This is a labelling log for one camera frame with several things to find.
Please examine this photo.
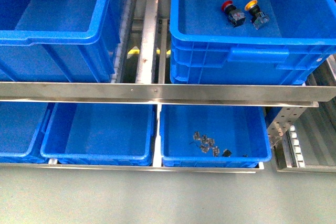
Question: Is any red mushroom push button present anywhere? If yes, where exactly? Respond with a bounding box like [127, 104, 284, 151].
[221, 0, 246, 28]

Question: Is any orange-yellow push button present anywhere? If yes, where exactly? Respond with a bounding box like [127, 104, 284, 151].
[244, 0, 270, 30]

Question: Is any lower blue bin with clips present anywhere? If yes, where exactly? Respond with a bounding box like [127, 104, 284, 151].
[160, 105, 271, 168]

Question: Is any pile of small metal clips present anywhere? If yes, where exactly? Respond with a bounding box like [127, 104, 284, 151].
[189, 131, 233, 157]

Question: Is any blue target upper bin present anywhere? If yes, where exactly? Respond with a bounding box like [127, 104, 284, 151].
[170, 0, 335, 85]

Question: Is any blue middle upper bin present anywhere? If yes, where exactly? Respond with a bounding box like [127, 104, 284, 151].
[1, 0, 126, 83]

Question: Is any white roller track right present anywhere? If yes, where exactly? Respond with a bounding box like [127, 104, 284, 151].
[287, 125, 306, 168]

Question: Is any lower blue bin far left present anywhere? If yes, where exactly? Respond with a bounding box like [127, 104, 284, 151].
[1, 102, 55, 164]

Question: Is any steel front shelf rail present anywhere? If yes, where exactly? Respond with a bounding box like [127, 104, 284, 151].
[1, 82, 335, 107]

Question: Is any steel shelf rail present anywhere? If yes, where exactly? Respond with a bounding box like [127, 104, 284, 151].
[1, 82, 335, 107]
[1, 162, 265, 174]

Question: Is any steel divider rail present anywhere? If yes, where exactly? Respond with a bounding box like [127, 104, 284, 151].
[135, 0, 159, 84]

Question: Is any steel lower shelf rail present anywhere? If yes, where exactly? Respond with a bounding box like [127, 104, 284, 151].
[1, 162, 265, 174]

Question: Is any perforated steel bracket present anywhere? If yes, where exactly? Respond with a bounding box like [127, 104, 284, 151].
[265, 107, 307, 148]

